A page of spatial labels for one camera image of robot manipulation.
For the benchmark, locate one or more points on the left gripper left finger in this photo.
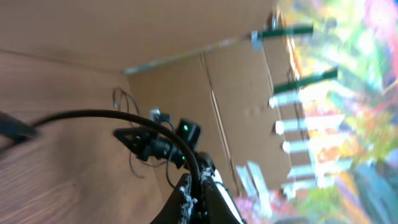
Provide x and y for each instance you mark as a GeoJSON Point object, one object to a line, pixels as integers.
{"type": "Point", "coordinates": [179, 206]}

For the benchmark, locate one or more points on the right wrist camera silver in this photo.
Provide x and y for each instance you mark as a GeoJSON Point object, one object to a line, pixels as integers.
{"type": "Point", "coordinates": [154, 115]}

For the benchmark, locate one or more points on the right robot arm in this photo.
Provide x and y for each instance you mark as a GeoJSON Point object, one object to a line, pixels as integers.
{"type": "Point", "coordinates": [200, 196]}

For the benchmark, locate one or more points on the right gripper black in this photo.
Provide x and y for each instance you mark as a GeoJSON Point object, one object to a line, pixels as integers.
{"type": "Point", "coordinates": [138, 140]}

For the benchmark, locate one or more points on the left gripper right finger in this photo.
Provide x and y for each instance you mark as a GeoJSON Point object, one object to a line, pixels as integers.
{"type": "Point", "coordinates": [219, 205]}

